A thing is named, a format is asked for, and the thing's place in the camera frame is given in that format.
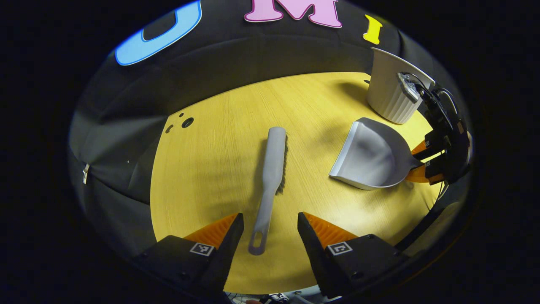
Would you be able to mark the grey plastic dustpan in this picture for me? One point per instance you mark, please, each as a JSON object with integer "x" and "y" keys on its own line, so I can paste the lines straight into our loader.
{"x": 367, "y": 156}

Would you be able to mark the small white cloth tag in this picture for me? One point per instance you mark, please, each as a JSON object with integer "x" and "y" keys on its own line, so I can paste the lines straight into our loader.
{"x": 85, "y": 173}

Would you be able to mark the small grey broom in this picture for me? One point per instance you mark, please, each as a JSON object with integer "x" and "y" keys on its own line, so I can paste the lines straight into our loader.
{"x": 274, "y": 156}

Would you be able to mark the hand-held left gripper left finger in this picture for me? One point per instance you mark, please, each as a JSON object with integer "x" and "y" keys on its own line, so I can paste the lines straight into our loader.
{"x": 230, "y": 249}

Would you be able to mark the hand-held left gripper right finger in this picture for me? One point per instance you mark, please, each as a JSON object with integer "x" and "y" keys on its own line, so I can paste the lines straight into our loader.
{"x": 312, "y": 249}

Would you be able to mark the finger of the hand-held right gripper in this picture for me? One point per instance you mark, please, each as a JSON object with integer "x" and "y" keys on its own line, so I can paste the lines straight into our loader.
{"x": 432, "y": 145}
{"x": 434, "y": 171}

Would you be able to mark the white ribbed garbage bin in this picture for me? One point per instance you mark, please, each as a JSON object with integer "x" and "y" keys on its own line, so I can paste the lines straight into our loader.
{"x": 388, "y": 93}

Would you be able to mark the black backdrop cloth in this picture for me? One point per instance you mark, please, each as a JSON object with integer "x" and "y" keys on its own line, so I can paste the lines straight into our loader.
{"x": 253, "y": 55}

